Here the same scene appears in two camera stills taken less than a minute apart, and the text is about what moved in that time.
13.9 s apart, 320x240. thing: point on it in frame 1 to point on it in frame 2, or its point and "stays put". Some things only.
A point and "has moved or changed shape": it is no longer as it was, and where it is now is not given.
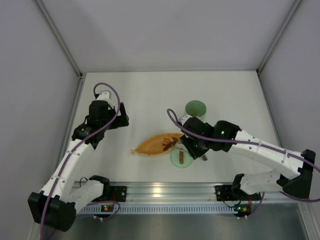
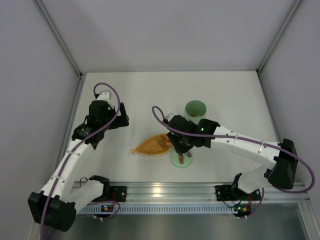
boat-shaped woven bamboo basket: [159, 144] stays put
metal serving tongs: [180, 146] has moved or changed shape
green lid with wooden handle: [180, 159] stays put
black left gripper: [121, 117] stays put
